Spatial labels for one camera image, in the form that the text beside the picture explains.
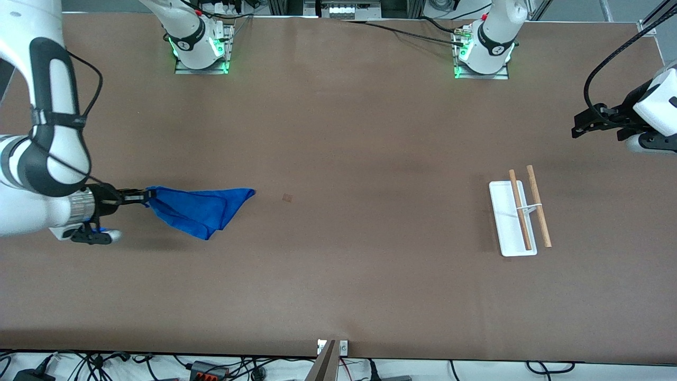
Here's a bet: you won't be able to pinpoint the blue microfibre towel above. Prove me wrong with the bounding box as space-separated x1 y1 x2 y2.
145 186 257 241

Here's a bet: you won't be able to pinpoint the white towel rack wooden bars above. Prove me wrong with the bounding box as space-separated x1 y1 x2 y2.
489 165 553 258

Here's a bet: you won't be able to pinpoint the black orange connector box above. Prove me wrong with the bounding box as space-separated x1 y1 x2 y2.
189 361 230 381

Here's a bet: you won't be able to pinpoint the black power adapter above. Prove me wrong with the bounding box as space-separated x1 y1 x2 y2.
13 369 57 381

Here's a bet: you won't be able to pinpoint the white power strip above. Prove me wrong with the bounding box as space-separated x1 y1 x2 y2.
212 0 247 15

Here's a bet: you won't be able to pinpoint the grey control device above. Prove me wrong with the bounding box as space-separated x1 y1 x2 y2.
320 0 382 20

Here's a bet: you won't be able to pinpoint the black plug block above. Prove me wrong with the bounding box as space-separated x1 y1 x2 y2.
368 360 414 381

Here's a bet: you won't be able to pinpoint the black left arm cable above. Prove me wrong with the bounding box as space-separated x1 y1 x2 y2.
583 0 677 125

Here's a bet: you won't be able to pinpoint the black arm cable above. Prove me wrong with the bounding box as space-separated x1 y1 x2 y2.
583 0 677 125
29 50 114 204

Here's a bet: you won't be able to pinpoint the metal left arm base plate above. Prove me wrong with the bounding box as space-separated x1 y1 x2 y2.
453 26 510 80

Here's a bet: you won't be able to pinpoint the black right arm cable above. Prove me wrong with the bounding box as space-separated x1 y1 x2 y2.
29 50 114 204

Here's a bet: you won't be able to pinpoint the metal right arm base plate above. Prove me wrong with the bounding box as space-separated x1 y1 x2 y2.
175 24 232 75

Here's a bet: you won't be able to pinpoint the black tangled floor cable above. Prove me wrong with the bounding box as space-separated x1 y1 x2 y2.
53 350 133 381

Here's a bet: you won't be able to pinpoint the short black table cable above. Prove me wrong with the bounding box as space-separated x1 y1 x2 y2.
418 16 469 35

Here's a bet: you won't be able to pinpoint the long black table cable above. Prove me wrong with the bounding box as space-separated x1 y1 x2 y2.
341 20 466 48

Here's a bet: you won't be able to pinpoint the black looped floor cable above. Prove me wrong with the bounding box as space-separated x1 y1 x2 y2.
526 361 577 377

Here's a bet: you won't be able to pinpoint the aluminium camera pole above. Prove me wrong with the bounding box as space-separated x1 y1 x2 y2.
306 340 340 381

